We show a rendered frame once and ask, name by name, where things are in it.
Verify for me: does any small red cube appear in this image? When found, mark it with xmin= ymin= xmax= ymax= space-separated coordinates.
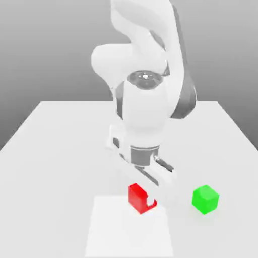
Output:
xmin=128 ymin=182 xmax=158 ymax=215

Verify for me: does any small green cube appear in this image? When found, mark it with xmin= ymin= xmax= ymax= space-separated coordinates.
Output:
xmin=191 ymin=184 xmax=220 ymax=215

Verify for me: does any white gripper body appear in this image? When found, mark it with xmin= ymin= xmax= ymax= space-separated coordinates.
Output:
xmin=117 ymin=154 xmax=178 ymax=195

